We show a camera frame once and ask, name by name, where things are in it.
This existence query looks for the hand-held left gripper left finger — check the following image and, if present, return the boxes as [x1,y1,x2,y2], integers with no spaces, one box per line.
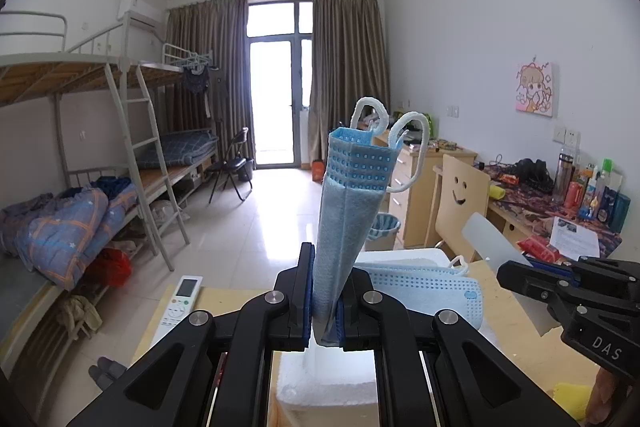
[67,243,315,427]

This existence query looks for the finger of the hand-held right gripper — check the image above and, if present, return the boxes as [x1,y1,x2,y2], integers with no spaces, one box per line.
[496,259,582,309]
[566,256,640,289]

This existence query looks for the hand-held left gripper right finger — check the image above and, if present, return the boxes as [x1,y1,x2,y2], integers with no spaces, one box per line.
[336,266,576,427]

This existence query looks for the white foam box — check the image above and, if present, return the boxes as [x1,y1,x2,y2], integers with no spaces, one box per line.
[270,248,471,427]

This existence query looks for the translucent white plastic sheet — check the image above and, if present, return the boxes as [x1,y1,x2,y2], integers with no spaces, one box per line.
[461,213,542,338]

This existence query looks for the blue face mask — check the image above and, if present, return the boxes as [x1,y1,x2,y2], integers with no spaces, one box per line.
[356,255,485,330]
[311,96,432,348]

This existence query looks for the person's right hand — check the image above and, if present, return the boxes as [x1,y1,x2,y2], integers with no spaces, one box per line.
[584,368,632,427]

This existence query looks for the long red snack packet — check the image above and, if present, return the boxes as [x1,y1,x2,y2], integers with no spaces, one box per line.
[517,238,561,262]

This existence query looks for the white paper sheet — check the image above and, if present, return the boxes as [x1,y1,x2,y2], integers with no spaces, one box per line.
[549,217,601,260]

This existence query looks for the teal canister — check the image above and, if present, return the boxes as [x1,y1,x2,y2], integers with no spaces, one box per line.
[610,193,632,228]

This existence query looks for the yellow cloth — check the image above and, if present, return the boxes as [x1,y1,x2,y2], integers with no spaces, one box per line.
[547,382,591,423]

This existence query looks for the trash bin with striped bag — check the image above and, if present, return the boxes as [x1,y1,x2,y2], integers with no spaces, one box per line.
[367,213,401,252]

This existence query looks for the wooden chair with smiley face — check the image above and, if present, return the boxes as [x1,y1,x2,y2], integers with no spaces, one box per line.
[432,153,492,268]

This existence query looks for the clear water bottle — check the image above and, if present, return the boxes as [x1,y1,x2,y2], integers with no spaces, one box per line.
[552,146,578,208]

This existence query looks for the black headphones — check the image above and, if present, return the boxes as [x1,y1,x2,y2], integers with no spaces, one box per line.
[515,158,555,192]

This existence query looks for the white remote control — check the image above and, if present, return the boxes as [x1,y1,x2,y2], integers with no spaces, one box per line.
[150,276,205,345]

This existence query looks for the wooden drawer cabinet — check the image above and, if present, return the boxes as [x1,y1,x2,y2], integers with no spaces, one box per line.
[372,132,478,250]

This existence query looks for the black folding chair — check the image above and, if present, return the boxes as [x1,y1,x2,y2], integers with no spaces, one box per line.
[206,127,253,204]

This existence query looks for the red plastic bag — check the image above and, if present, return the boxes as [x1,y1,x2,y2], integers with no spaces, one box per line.
[92,247,133,290]

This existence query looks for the blue plaid bedding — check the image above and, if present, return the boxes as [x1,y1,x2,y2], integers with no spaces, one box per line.
[136,129,221,170]

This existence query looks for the glass balcony door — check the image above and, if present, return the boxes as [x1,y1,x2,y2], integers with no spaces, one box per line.
[246,0,315,168]

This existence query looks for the beige cloth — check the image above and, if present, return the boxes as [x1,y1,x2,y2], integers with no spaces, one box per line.
[57,294,103,340]

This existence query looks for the dark hanging clothes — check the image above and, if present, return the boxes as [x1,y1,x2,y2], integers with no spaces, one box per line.
[182,67,211,118]

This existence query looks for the brown curtain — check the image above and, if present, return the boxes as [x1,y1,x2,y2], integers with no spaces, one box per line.
[306,0,391,165]
[165,0,249,168]

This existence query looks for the blue orange quilt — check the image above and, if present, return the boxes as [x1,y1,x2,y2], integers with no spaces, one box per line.
[0,184,138,290]

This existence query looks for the white air conditioner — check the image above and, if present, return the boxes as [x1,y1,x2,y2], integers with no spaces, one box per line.
[117,0,163,28]

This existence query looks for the white wall socket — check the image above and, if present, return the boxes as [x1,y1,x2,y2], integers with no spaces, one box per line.
[552,126,581,145]

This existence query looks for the pink cartoon wall picture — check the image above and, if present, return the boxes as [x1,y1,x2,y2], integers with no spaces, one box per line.
[516,61,560,118]

